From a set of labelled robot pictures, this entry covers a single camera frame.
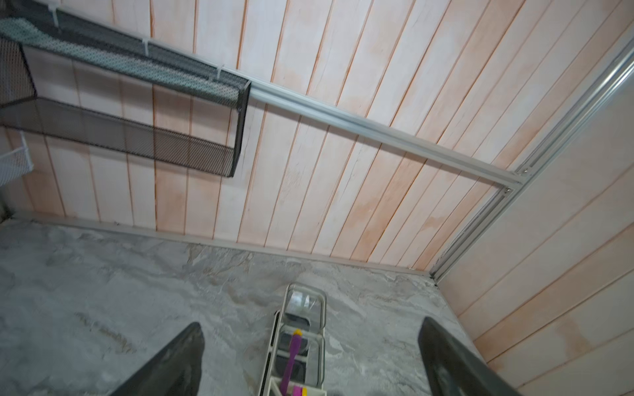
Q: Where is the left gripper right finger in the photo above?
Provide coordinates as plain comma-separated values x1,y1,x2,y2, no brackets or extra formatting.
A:
418,317,519,396

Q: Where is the white wire mesh shelf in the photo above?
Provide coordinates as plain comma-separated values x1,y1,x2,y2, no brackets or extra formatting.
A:
1,131,35,186

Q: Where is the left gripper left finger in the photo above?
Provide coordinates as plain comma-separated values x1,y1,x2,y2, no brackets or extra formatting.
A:
112,322,205,395

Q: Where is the horizontal aluminium wall rail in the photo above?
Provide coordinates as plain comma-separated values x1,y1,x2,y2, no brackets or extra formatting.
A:
29,0,523,191

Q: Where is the right aluminium corner rail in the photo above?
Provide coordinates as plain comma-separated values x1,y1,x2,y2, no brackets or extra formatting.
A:
430,40,633,282

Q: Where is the purple toothbrush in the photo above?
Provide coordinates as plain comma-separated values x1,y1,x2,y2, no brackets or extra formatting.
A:
279,329,303,396

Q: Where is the black wire mesh basket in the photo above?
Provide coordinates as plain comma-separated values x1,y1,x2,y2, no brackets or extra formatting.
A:
1,1,251,178

